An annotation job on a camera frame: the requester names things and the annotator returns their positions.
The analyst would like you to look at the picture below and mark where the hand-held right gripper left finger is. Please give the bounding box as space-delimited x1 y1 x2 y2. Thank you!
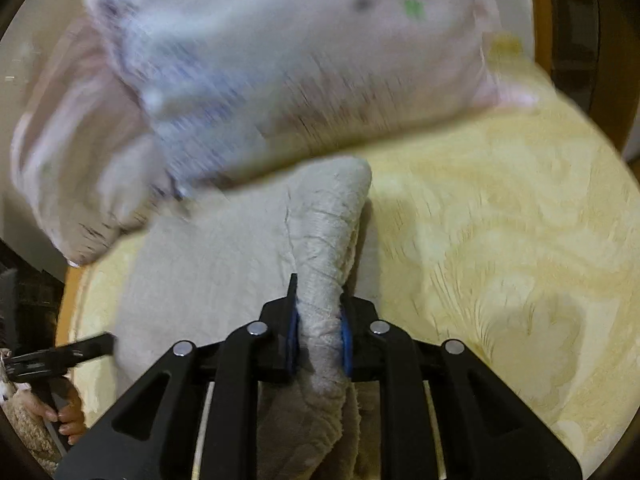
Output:
52 273 302 480

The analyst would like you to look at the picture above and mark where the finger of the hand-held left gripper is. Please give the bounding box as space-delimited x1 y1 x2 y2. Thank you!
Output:
59 332 116 362

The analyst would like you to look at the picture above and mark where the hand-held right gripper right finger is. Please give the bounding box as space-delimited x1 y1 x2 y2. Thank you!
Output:
340 293 584 480

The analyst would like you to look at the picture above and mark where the beige cable-knit sweater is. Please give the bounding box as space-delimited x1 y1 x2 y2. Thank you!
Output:
112 156 374 480

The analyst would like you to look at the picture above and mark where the person's left hand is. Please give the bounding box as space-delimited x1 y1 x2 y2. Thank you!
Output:
42 391 87 447

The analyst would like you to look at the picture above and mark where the yellow patterned bedspread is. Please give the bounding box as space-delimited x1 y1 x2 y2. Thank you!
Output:
54 55 640 477

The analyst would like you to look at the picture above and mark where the white lavender-sprig pillow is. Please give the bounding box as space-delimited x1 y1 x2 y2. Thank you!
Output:
10 14 187 267

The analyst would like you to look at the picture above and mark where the wooden headboard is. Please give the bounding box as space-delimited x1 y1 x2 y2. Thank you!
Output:
525 0 632 152

